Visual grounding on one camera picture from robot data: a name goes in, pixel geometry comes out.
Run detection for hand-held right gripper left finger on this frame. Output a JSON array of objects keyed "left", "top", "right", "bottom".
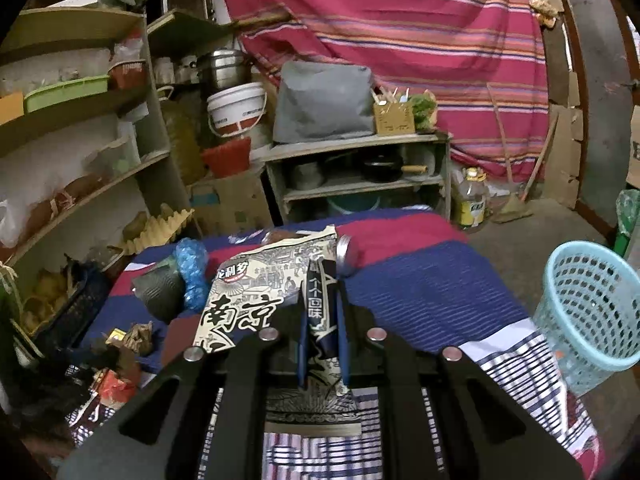
[{"left": 55, "top": 304, "right": 309, "bottom": 480}]

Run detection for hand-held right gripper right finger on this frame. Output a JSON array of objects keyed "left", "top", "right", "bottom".
[{"left": 335, "top": 285, "right": 586, "bottom": 480}]

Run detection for beige and black snack bag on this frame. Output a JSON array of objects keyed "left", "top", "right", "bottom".
[{"left": 192, "top": 225, "right": 363, "bottom": 438}]

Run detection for black white-lined pouch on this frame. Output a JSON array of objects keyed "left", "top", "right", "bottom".
[{"left": 132, "top": 265, "right": 188, "bottom": 321}]

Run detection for light blue plastic basket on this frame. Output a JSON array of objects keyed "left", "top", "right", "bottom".
[{"left": 532, "top": 241, "right": 640, "bottom": 397}]

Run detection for clear jar red contents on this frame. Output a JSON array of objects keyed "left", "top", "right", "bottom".
[{"left": 335, "top": 234, "right": 362, "bottom": 277}]

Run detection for striped and checked tablecloth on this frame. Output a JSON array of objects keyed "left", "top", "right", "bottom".
[{"left": 65, "top": 210, "right": 606, "bottom": 480}]

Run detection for teal plastic basin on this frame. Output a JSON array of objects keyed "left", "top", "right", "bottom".
[{"left": 327, "top": 195, "right": 381, "bottom": 216}]

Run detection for blue plastic bag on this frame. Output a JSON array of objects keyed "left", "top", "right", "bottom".
[{"left": 175, "top": 237, "right": 211, "bottom": 311}]

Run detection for crumpled brown wrapper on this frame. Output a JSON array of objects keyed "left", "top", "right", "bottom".
[{"left": 125, "top": 322, "right": 157, "bottom": 361}]

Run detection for grey metal pot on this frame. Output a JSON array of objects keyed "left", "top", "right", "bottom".
[{"left": 290, "top": 160, "right": 326, "bottom": 191}]

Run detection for brown cardboard box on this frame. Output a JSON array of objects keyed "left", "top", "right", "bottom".
[{"left": 187, "top": 172, "right": 273, "bottom": 238}]

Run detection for red snack packet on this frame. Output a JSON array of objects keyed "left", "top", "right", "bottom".
[{"left": 97, "top": 370, "right": 138, "bottom": 411}]

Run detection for yellow cooking oil bottle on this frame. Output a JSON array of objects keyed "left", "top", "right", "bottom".
[{"left": 457, "top": 167, "right": 491, "bottom": 231}]

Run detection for yellow paper egg tray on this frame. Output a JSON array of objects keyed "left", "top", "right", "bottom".
[{"left": 120, "top": 207, "right": 196, "bottom": 256}]

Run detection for small wooden cabinet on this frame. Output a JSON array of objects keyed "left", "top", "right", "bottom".
[{"left": 262, "top": 132, "right": 453, "bottom": 226}]

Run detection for red plastic basket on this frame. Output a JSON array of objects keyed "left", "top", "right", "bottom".
[{"left": 201, "top": 137, "right": 252, "bottom": 178}]

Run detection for wooden broom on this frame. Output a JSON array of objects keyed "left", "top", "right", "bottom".
[{"left": 487, "top": 85, "right": 533, "bottom": 223}]

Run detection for cardboard utensil box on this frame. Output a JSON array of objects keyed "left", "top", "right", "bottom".
[{"left": 372, "top": 100, "right": 416, "bottom": 136}]

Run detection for blue plastic crate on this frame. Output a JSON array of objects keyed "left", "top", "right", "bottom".
[{"left": 30, "top": 265, "right": 108, "bottom": 356}]

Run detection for grey cushion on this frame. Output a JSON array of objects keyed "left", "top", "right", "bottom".
[{"left": 272, "top": 61, "right": 376, "bottom": 145}]

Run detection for green leafy vegetable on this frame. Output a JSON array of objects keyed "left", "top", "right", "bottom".
[{"left": 410, "top": 91, "right": 438, "bottom": 133}]

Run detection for large yellow oil jug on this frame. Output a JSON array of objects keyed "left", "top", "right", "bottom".
[{"left": 162, "top": 100, "right": 203, "bottom": 186}]

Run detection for white plastic bucket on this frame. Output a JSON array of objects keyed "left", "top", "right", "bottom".
[{"left": 206, "top": 81, "right": 267, "bottom": 138}]

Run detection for pale yellow vegetables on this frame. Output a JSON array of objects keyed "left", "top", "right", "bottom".
[{"left": 22, "top": 270, "right": 71, "bottom": 331}]

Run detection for wooden stick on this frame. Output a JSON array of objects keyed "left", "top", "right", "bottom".
[{"left": 522, "top": 110, "right": 560, "bottom": 203}]

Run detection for translucent plastic container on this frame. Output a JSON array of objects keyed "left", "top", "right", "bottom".
[{"left": 85, "top": 135, "right": 141, "bottom": 176}]

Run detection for brown sweet potato bundle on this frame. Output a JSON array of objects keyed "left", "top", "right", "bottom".
[{"left": 15, "top": 175, "right": 111, "bottom": 221}]

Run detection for stainless steel pot stack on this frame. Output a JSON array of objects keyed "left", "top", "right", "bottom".
[{"left": 200, "top": 49, "right": 251, "bottom": 93}]

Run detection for red striped curtain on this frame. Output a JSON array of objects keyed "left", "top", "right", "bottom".
[{"left": 212, "top": 0, "right": 551, "bottom": 178}]

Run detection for green plastic bag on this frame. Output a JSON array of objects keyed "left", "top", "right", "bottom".
[{"left": 615, "top": 189, "right": 640, "bottom": 256}]

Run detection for small red container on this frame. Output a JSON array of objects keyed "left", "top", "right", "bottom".
[{"left": 110, "top": 60, "right": 148, "bottom": 91}]

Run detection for cardboard box black label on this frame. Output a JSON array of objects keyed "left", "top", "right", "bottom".
[{"left": 625, "top": 105, "right": 640, "bottom": 188}]

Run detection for green plastic tray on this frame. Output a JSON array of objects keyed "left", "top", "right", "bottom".
[{"left": 24, "top": 75, "right": 111, "bottom": 113}]

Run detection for yellow cardboard box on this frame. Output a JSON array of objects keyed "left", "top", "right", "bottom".
[{"left": 0, "top": 91, "right": 25, "bottom": 126}]

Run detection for hanging pale dried bundle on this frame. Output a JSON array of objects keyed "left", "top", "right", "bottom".
[{"left": 530, "top": 0, "right": 558, "bottom": 28}]

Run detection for wooden shelf unit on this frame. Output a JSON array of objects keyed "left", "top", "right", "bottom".
[{"left": 0, "top": 0, "right": 236, "bottom": 281}]

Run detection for black pot wooden handle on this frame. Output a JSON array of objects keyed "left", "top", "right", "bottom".
[{"left": 361, "top": 155, "right": 430, "bottom": 183}]

